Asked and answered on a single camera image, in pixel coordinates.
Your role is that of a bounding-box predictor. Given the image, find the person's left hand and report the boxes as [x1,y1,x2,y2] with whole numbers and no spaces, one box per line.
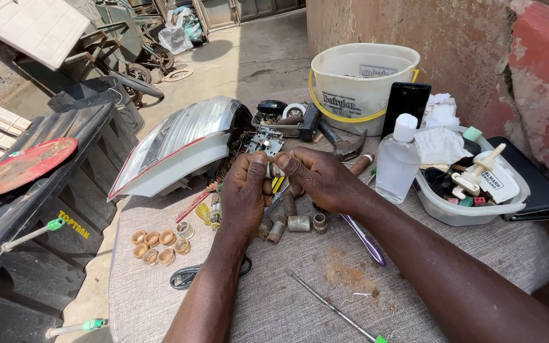
[218,151,275,244]

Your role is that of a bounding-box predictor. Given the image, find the person's right hand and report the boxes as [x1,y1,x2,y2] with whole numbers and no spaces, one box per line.
[274,146,369,216]

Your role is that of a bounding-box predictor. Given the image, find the small electric motor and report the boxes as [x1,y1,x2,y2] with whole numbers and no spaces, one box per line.
[209,192,223,225]

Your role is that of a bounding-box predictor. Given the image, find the yellow plastic piece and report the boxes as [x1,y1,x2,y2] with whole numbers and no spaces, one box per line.
[195,203,213,226]

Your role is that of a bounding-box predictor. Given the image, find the claw hammer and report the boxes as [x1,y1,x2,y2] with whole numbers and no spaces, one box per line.
[319,118,368,163]

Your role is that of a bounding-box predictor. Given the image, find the cluster of rusty pipe fittings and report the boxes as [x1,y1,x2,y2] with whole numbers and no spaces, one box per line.
[256,181,329,245]

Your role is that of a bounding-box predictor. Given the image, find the black rectangular block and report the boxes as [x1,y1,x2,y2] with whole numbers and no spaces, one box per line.
[298,103,322,143]

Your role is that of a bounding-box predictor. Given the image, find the purple toothbrush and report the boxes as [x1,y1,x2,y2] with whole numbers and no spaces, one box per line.
[340,213,387,267]

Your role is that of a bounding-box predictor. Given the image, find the clear bottle with white cap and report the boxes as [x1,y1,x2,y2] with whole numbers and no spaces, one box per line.
[375,113,421,205]

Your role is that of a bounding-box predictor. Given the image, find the car tail light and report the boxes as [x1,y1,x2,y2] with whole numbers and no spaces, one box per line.
[108,96,254,202]

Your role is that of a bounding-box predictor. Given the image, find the white tape roll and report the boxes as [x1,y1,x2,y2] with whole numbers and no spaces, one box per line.
[282,103,308,120]

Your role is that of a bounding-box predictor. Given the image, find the metal tray of parts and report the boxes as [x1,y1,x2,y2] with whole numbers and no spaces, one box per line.
[251,99,305,139]

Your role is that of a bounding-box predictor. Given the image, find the group of brass rings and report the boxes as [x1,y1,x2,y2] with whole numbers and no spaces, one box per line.
[131,230,192,266]

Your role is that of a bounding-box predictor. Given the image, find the grey table cloth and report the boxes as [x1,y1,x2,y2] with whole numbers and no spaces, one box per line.
[108,88,549,343]

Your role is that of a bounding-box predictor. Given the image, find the black phone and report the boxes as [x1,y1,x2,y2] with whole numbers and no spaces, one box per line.
[381,82,432,140]

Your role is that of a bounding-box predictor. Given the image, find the crumpled white paper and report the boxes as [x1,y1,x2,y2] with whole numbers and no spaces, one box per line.
[414,127,473,166]

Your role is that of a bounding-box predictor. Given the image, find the crumpled white cloth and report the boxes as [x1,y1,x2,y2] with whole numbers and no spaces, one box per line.
[421,92,461,128]

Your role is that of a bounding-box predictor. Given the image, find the clear plastic container of parts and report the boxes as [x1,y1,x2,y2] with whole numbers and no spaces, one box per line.
[413,125,531,227]

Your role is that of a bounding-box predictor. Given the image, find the plastic bags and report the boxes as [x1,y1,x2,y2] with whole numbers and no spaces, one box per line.
[157,6,205,55]

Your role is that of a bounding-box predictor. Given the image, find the black bin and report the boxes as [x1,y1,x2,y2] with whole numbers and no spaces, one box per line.
[47,76,146,135]

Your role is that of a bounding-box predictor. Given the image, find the heap of carts and wheels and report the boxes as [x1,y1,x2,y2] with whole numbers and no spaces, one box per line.
[15,0,176,108]

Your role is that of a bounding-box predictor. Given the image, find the metal gate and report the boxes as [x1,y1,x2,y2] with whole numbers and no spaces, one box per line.
[193,0,307,30]

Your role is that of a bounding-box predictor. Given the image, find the black water tank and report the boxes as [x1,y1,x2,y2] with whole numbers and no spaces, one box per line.
[0,101,138,343]

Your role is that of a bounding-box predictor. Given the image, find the black flat case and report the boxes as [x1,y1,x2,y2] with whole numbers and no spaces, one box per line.
[486,136,549,222]

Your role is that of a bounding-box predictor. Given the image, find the red round lid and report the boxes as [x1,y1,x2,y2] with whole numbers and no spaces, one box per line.
[0,138,79,203]

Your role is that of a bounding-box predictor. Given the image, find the white board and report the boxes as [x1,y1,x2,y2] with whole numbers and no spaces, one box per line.
[0,0,92,71]

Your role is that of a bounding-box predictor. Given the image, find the yellow-handled screwdriver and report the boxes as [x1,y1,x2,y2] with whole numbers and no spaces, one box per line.
[263,176,291,216]

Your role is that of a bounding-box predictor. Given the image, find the brown-handled tool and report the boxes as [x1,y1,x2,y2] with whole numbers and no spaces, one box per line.
[349,153,376,177]

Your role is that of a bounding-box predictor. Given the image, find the red wires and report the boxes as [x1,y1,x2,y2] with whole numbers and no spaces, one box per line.
[175,187,214,224]

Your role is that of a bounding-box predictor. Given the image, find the perforated metal bracket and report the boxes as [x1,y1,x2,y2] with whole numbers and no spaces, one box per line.
[245,128,285,158]

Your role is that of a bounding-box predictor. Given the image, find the black looped cable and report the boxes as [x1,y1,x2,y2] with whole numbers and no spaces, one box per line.
[169,256,253,291]

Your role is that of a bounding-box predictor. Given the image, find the white bucket with yellow handle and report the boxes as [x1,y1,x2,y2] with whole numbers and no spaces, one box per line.
[308,43,421,137]

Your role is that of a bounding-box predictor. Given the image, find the thin green-handled screwdriver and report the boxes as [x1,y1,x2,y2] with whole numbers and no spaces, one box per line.
[285,269,388,343]

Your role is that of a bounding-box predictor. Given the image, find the white electrical switch part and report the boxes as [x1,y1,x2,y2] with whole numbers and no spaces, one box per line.
[450,143,507,200]

